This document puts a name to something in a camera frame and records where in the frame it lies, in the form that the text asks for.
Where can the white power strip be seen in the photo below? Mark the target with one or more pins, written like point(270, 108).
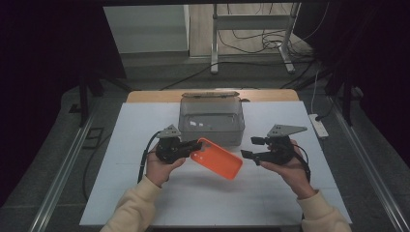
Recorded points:
point(319, 126)

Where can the white metal stand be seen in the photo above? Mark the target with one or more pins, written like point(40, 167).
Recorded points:
point(249, 22)

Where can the person's left hand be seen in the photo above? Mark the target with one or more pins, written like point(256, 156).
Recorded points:
point(161, 170)

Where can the orange phone case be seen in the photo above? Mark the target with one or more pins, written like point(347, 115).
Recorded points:
point(219, 161)

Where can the person's right hand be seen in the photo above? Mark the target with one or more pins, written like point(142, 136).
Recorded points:
point(295, 177)

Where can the grey plastic storage box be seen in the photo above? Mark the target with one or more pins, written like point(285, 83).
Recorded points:
point(211, 122)

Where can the white foam board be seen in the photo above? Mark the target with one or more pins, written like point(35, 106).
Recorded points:
point(209, 199)

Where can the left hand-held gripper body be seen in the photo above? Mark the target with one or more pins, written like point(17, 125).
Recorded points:
point(170, 148)

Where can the black flat frame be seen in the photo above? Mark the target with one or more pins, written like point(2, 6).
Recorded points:
point(93, 138)

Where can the dark curtain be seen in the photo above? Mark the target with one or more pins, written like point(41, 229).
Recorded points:
point(380, 58)
point(42, 64)

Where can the white cabinet panel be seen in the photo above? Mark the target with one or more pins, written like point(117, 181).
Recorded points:
point(148, 29)

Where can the aluminium floor rail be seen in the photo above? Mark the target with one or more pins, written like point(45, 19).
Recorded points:
point(370, 174)
point(61, 180)

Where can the black stand legs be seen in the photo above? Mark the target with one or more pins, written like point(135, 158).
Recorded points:
point(346, 103)
point(84, 96)

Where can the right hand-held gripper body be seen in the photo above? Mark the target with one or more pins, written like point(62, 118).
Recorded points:
point(282, 150)

